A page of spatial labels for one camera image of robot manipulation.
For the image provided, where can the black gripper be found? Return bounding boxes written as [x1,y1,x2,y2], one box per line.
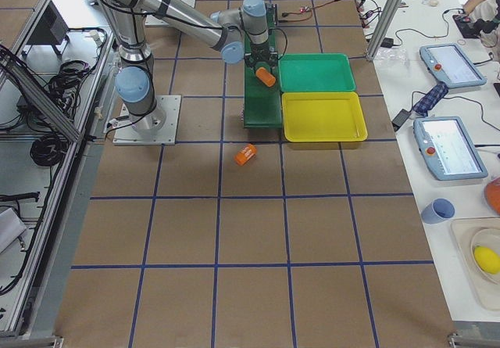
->
[244,42,279,75]

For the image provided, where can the plain orange cylinder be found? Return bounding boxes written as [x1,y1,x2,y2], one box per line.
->
[255,66,277,88]

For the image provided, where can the orange cylinder with 4680 print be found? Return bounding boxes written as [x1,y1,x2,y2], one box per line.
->
[234,144,257,166]

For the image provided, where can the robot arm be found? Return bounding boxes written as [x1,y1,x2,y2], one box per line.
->
[145,20,280,141]

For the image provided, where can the green plastic tray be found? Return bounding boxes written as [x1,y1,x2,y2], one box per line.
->
[278,53,356,92]

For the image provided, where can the green conveyor belt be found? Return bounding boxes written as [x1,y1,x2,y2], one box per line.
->
[243,3,283,128]

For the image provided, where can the yellow plastic tray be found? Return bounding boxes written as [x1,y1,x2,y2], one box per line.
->
[282,91,368,142]

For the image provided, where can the black power adapter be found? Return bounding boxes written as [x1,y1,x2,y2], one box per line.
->
[391,109,411,132]

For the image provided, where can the blue plaid folded umbrella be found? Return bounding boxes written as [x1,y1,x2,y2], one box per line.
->
[412,82,449,117]

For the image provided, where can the teach pendant far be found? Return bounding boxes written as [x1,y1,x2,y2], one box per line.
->
[419,43,487,89]

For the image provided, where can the teach pendant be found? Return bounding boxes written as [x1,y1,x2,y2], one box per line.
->
[412,117,488,181]
[419,43,487,89]

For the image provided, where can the teach pendant near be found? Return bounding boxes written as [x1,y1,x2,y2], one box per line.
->
[412,117,488,181]

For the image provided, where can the blue plastic cup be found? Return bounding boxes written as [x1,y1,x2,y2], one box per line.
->
[421,198,455,224]

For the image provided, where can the beige tray with bowl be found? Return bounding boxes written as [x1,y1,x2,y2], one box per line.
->
[450,217,499,312]

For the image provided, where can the yellow lemon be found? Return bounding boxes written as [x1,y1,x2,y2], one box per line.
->
[473,246,499,274]

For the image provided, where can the red black power cable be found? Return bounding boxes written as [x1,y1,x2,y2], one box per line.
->
[280,0,355,23]

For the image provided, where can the aluminium frame post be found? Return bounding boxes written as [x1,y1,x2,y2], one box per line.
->
[366,0,402,61]

